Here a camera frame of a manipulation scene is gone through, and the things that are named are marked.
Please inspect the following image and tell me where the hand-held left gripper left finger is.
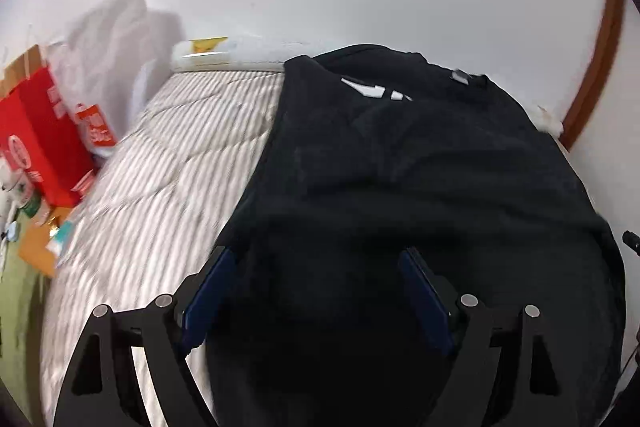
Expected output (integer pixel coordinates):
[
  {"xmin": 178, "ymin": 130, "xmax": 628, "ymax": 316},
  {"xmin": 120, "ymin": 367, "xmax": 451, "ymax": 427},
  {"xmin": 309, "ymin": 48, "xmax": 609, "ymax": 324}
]
[{"xmin": 52, "ymin": 247, "xmax": 237, "ymax": 427}]

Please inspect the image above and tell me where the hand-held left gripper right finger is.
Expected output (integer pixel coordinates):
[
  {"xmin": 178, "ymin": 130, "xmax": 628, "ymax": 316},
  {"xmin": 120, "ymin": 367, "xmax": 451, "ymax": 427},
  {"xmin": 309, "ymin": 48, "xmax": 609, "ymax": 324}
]
[{"xmin": 398, "ymin": 247, "xmax": 583, "ymax": 427}]

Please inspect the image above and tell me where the black sweatshirt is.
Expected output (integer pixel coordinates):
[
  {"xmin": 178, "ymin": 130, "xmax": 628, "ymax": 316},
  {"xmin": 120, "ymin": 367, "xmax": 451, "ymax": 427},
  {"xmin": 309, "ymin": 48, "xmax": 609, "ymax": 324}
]
[{"xmin": 205, "ymin": 44, "xmax": 628, "ymax": 427}]

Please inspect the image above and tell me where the grey striped quilted mattress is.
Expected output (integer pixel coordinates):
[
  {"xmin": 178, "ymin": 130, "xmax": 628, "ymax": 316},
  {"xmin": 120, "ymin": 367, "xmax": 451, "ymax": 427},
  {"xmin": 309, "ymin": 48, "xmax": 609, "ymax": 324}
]
[{"xmin": 40, "ymin": 69, "xmax": 286, "ymax": 427}]

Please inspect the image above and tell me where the blue white tube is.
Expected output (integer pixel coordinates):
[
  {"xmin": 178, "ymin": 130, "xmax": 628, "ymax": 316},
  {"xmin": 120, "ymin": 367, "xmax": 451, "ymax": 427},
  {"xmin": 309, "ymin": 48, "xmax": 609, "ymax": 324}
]
[{"xmin": 45, "ymin": 222, "xmax": 73, "ymax": 258}]

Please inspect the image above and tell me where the wooden nightstand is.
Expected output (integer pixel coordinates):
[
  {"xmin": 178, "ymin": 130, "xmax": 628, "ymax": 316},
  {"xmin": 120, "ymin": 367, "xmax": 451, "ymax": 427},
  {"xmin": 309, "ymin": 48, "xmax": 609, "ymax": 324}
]
[{"xmin": 19, "ymin": 206, "xmax": 76, "ymax": 278}]

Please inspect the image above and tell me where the brown wooden door trim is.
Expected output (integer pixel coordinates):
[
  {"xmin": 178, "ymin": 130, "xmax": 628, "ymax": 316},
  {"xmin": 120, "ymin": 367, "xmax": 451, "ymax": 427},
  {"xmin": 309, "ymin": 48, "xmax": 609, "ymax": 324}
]
[{"xmin": 557, "ymin": 0, "xmax": 626, "ymax": 150}]

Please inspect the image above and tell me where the green bedsheet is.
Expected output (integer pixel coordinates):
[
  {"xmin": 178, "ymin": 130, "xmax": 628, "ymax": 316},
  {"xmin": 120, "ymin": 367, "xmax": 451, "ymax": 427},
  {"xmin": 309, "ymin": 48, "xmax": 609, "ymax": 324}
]
[{"xmin": 0, "ymin": 247, "xmax": 51, "ymax": 408}]

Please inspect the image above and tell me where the plastic bottle green label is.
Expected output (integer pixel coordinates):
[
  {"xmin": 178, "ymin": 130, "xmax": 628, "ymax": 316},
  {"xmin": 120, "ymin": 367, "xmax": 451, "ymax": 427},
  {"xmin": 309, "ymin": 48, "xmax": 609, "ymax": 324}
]
[{"xmin": 15, "ymin": 177, "xmax": 42, "ymax": 214}]

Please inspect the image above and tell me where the red paper shopping bag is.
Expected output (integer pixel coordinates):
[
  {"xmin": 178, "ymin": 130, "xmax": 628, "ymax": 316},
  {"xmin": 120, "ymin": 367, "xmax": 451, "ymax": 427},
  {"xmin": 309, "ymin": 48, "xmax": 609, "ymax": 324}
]
[{"xmin": 0, "ymin": 67, "xmax": 98, "ymax": 208}]

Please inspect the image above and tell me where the white rolled paper yellow print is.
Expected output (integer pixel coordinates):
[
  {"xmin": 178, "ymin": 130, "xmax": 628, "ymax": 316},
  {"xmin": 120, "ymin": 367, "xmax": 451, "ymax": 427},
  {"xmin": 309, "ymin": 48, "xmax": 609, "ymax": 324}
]
[{"xmin": 170, "ymin": 36, "xmax": 563, "ymax": 135}]

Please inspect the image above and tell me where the white plastic shopping bag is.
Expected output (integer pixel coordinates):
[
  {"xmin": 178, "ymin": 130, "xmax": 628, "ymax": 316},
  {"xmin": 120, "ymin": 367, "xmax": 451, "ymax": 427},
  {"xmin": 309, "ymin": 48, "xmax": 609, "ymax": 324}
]
[{"xmin": 47, "ymin": 0, "xmax": 186, "ymax": 162}]

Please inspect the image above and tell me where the wooden headboard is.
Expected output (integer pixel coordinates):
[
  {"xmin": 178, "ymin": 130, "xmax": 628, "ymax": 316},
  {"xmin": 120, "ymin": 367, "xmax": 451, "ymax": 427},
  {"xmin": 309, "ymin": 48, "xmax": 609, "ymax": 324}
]
[{"xmin": 0, "ymin": 44, "xmax": 48, "ymax": 100}]

